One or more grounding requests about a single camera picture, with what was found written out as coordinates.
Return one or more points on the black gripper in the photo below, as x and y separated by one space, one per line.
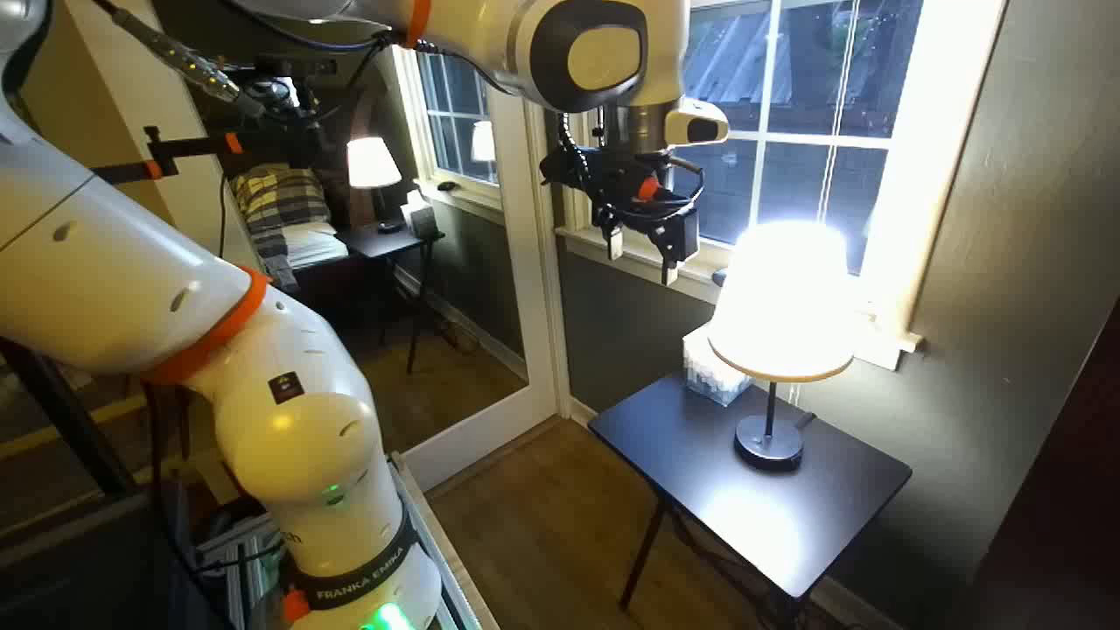
651 211

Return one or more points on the robot base stand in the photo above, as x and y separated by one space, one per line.
448 561

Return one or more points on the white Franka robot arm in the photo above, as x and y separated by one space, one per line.
115 281

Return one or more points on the white tissue box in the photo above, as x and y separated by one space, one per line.
707 373

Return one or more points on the lit white table lamp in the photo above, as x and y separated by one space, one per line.
779 299

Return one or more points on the white framed mirror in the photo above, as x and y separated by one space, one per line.
465 255

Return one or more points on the white framed window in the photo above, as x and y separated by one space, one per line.
816 107

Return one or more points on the clear blind wand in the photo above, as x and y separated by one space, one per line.
830 107

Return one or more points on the black side table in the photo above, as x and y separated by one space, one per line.
745 491

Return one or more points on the black camera on stand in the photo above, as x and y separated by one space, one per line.
275 99

